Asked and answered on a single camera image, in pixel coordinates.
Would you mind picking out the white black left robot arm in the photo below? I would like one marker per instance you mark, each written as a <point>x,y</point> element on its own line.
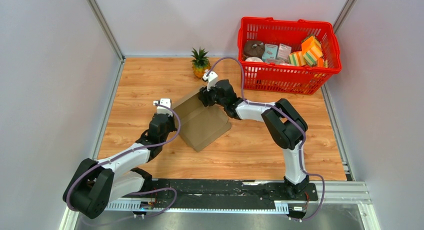
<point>96,183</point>

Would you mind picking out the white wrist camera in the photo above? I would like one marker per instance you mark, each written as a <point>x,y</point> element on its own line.
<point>163,106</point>
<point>211,78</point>

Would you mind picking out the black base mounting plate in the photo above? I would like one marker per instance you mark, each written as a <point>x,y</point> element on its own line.
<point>222,194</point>

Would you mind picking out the brown round object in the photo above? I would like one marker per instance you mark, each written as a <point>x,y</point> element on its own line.
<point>253,48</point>

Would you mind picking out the grey small box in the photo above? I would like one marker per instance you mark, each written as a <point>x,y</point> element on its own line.
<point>283,52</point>

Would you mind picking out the red plastic basket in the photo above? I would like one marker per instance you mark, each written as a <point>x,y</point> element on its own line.
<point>284,78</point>

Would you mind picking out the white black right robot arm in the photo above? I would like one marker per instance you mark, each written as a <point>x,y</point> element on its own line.
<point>285,125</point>

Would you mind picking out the striped yellow green sponge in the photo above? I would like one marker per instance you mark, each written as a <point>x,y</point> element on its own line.
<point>296,59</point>

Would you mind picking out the aluminium base frame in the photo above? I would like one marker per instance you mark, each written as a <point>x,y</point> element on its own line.
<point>345,193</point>

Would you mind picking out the aluminium corner rail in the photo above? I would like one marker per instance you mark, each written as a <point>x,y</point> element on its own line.
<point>347,7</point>
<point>106,29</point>

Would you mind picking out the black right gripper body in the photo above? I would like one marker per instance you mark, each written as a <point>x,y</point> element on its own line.
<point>210,97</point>

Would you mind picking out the teal small box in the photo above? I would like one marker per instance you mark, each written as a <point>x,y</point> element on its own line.
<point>270,52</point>

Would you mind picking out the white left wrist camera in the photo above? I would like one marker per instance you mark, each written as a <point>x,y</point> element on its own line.
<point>163,106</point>

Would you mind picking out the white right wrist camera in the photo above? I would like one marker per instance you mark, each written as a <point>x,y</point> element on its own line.
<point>211,78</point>

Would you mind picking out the aluminium corner rail left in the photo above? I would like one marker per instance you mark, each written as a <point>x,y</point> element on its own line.
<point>106,29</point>

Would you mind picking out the toy pineapple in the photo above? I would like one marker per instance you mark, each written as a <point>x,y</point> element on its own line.
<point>200,62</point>

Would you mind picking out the brown cardboard box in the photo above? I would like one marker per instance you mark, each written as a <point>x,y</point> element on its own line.
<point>200,125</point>

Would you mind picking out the aluminium corner rail right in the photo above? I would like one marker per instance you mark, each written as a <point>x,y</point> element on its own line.
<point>347,7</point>

